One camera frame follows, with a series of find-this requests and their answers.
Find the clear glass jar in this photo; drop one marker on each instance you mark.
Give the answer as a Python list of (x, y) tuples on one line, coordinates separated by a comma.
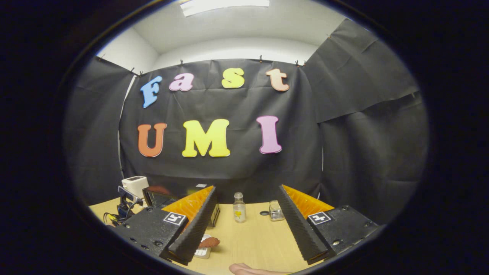
[(276, 212)]

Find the small white dish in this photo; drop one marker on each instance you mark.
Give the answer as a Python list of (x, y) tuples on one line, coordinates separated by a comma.
[(202, 253)]

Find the red meat slice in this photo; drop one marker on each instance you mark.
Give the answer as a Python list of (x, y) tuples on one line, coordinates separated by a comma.
[(209, 242)]

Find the black backdrop cloth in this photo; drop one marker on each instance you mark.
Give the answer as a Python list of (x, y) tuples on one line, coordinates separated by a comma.
[(363, 152)]

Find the black electric oven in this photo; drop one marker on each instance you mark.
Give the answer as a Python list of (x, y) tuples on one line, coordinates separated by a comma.
[(158, 198)]

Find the small clear glass bottle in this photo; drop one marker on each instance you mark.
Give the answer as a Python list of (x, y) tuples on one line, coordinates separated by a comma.
[(239, 210)]

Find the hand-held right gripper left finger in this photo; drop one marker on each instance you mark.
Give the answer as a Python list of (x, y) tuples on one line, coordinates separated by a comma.
[(193, 233)]

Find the row of small black clips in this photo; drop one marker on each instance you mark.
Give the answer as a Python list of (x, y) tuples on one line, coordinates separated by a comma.
[(182, 62)]

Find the white toaster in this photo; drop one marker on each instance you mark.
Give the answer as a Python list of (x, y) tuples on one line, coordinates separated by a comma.
[(135, 184)]

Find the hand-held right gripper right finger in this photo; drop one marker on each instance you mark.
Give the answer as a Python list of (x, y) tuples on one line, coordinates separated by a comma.
[(300, 229)]

